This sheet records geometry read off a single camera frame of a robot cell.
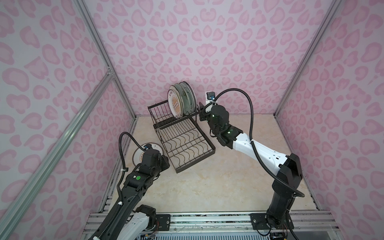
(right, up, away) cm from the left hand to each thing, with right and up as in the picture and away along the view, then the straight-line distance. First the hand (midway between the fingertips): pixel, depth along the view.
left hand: (166, 158), depth 79 cm
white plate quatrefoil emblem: (+13, +31, +3) cm, 34 cm away
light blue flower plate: (+9, +33, +4) cm, 34 cm away
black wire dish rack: (+6, +9, +27) cm, 29 cm away
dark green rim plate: (+14, +33, +3) cm, 36 cm away
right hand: (+19, +29, -3) cm, 35 cm away
